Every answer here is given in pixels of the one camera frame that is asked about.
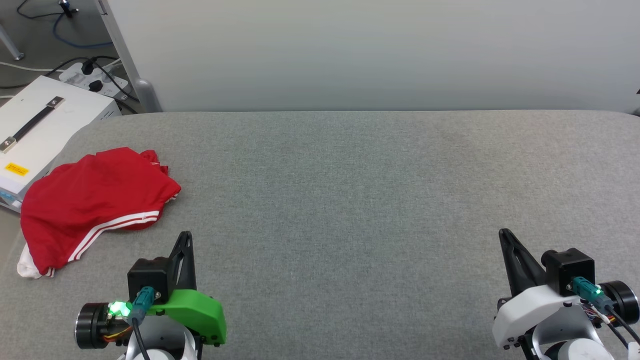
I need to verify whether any blue cable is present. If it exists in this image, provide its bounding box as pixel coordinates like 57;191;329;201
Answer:
52;12;115;50

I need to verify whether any white cable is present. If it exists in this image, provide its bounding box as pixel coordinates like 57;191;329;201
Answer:
0;60;65;74

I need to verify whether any black strap carrying handle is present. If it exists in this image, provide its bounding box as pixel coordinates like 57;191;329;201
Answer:
0;96;66;153

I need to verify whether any red white basketball jersey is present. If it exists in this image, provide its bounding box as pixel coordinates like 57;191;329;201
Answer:
16;147;182;279

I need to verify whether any white metal equipment box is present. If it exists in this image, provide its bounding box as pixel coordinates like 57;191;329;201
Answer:
0;75;123;214

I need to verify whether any grey metal partition post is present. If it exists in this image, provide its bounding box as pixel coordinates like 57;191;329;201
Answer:
96;0;164;114

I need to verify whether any black power cable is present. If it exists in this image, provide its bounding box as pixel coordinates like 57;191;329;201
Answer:
44;55;141;115

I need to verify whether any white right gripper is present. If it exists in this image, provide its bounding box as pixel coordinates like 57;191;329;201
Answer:
492;228;640;350

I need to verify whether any black cable with teal connector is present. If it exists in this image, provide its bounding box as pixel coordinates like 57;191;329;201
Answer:
567;276;640;346
129;286;156;360

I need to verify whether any white power strip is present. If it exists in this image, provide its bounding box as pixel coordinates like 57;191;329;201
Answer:
58;61;130;99

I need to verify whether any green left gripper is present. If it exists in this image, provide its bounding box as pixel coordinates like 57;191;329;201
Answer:
75;231;227;350

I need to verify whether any grey metal stand leg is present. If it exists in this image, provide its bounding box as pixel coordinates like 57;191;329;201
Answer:
0;22;25;61

